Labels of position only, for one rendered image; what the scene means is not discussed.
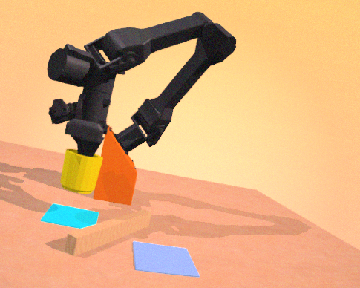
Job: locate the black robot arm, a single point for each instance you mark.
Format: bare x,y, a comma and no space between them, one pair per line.
128,47

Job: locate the tan rectangular bar with dark middle band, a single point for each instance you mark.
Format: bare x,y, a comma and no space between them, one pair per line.
90,237

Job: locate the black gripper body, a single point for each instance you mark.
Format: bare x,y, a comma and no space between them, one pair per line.
95,107

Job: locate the yellow cup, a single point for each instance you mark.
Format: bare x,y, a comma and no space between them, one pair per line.
80,173

